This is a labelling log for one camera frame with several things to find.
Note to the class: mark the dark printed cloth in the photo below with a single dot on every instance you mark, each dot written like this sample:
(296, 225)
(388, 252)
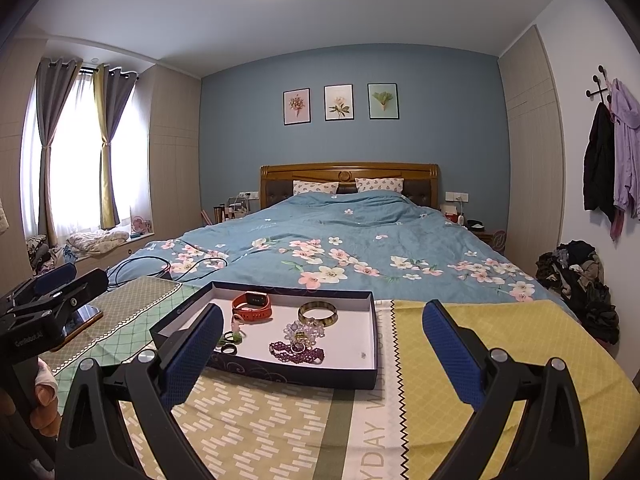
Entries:
(40, 255)

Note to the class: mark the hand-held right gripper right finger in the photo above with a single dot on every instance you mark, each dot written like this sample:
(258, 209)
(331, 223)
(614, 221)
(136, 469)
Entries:
(447, 350)

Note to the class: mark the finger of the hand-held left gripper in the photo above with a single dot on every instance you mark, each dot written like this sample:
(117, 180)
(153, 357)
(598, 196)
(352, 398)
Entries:
(55, 276)
(85, 285)

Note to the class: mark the framed white flower picture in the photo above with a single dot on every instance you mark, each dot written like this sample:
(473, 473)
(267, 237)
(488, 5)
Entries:
(338, 103)

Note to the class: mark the beige wardrobe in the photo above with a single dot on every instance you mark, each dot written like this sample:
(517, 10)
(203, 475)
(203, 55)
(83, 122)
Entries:
(172, 150)
(532, 150)

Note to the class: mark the framed green leaf picture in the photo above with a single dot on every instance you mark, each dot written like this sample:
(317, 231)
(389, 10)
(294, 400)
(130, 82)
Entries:
(383, 101)

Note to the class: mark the black jacket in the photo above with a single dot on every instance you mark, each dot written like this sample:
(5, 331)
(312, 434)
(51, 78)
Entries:
(597, 160)

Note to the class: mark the bedside clutter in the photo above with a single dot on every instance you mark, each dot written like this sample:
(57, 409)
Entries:
(231, 209)

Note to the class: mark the smartphone with orange case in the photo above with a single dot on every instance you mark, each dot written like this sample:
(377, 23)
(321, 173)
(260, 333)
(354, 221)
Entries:
(85, 319)

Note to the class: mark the framed pink flower picture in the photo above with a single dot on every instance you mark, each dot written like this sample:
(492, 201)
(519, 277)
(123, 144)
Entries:
(297, 107)

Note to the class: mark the person's left hand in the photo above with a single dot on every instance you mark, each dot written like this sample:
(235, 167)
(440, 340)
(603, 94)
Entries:
(42, 395)

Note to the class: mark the grey and yellow curtain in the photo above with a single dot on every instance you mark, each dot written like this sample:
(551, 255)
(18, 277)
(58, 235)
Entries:
(107, 125)

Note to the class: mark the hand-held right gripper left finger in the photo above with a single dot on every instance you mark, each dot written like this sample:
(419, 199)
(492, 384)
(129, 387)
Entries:
(192, 360)

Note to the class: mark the orange smartwatch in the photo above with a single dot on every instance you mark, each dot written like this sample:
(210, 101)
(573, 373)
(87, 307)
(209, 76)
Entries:
(256, 299)

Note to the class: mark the black wall coat rack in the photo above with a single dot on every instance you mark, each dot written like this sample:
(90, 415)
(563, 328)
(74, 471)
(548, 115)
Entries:
(597, 92)

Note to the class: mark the white dotted pillow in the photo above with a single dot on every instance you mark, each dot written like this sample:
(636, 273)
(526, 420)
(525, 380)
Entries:
(316, 186)
(378, 184)

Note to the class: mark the dark blue shallow box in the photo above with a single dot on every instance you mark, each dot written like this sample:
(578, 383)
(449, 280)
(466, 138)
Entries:
(350, 330)

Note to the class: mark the wooden headboard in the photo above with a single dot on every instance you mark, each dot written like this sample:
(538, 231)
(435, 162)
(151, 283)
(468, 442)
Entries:
(350, 170)

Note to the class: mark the white sheer curtain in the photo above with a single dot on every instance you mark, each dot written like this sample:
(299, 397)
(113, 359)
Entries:
(75, 160)

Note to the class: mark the wooden nightstand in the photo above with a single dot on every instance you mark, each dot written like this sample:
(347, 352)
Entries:
(487, 236)

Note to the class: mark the blue floral duvet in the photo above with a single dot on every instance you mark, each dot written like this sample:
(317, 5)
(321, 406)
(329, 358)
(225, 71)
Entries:
(350, 225)

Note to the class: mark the purple jacket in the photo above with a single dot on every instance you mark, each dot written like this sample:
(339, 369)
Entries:
(627, 135)

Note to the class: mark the small pink fan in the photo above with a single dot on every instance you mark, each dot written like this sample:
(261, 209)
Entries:
(140, 223)

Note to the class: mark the white wall socket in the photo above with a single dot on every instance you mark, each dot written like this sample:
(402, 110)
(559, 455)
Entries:
(456, 196)
(248, 195)

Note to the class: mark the tortoiseshell bangle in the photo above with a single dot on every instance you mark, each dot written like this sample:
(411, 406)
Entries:
(318, 321)

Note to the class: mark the pile of dark clothes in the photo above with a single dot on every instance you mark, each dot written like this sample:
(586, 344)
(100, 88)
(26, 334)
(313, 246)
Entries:
(580, 280)

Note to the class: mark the yellow green printed blanket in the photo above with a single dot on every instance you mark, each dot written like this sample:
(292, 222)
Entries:
(525, 350)

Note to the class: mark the crumpled white blanket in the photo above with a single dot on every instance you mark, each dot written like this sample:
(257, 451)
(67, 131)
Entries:
(95, 242)

